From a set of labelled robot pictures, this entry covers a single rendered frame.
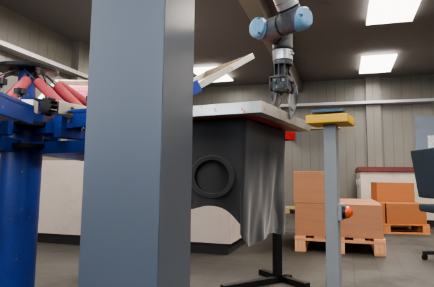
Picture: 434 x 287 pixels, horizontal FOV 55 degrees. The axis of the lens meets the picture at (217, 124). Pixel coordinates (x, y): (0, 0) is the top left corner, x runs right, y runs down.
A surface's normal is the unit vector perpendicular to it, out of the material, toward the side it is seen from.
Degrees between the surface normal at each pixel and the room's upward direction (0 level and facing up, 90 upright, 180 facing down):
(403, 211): 90
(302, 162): 90
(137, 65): 90
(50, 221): 90
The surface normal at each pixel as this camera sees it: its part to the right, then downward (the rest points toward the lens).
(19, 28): 0.96, -0.03
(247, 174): 0.88, -0.02
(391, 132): -0.29, -0.12
